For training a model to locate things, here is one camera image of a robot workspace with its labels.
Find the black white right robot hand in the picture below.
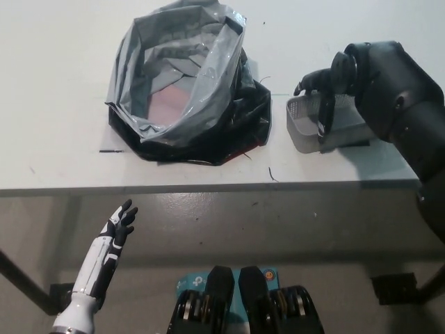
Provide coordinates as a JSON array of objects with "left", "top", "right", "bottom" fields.
[{"left": 293, "top": 67, "right": 337, "bottom": 144}]

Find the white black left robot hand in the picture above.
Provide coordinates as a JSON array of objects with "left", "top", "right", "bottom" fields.
[{"left": 51, "top": 198, "right": 139, "bottom": 333}]

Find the grey perforated rectangular basket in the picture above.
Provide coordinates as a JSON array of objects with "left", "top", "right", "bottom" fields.
[{"left": 285, "top": 89, "right": 375, "bottom": 154}]

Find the grey black plastic bag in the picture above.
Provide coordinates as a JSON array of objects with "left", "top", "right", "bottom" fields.
[{"left": 104, "top": 0, "right": 272, "bottom": 167}]

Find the pink sheet inside bag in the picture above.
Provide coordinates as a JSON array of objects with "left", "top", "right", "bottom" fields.
[{"left": 148, "top": 87, "right": 191, "bottom": 123}]

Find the black table foot plate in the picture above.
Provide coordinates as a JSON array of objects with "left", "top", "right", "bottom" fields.
[
  {"left": 48, "top": 283, "right": 76, "bottom": 305},
  {"left": 370, "top": 273, "right": 418, "bottom": 306}
]

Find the black table leg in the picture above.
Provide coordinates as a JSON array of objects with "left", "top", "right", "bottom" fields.
[{"left": 0, "top": 248, "right": 53, "bottom": 316}]

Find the teal box on robot body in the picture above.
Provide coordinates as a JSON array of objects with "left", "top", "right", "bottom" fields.
[{"left": 173, "top": 267, "right": 279, "bottom": 317}]

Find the robot left black body block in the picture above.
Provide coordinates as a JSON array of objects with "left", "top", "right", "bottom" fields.
[{"left": 168, "top": 266, "right": 234, "bottom": 334}]

